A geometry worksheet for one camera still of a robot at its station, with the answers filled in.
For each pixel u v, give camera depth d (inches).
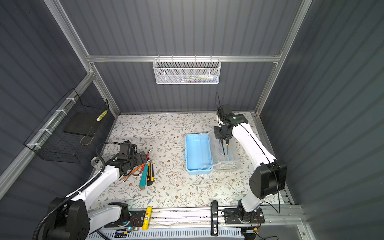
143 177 34.1
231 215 29.0
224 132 27.3
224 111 25.3
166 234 30.3
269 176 16.9
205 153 37.9
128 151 26.8
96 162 31.0
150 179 33.3
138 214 29.7
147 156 37.1
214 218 27.5
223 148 34.2
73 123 29.7
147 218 28.4
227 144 34.9
